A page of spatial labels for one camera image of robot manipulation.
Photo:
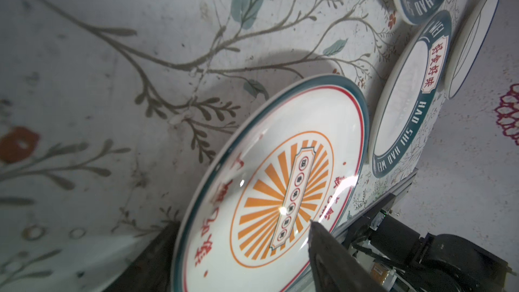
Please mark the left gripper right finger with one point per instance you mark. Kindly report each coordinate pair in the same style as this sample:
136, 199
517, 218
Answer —
333, 268

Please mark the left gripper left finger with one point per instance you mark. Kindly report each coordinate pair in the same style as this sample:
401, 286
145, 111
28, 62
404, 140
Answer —
151, 270

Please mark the orange sunburst plate front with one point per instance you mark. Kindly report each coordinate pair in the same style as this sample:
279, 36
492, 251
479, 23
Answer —
293, 163

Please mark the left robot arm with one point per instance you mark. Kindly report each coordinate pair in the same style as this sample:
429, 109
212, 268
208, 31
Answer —
431, 263

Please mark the clover plate far right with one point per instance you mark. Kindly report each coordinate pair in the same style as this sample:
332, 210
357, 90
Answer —
467, 45

